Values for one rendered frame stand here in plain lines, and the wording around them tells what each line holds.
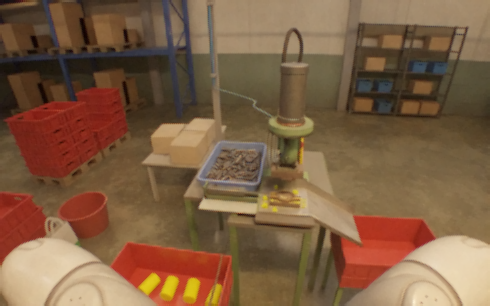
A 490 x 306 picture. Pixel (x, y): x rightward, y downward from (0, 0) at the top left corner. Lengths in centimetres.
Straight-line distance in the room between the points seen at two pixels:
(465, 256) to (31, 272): 73
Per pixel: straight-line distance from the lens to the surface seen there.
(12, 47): 833
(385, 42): 630
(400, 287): 44
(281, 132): 112
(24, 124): 401
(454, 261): 55
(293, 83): 110
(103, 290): 43
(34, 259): 57
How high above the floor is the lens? 189
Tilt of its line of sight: 27 degrees down
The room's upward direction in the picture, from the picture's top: 1 degrees counter-clockwise
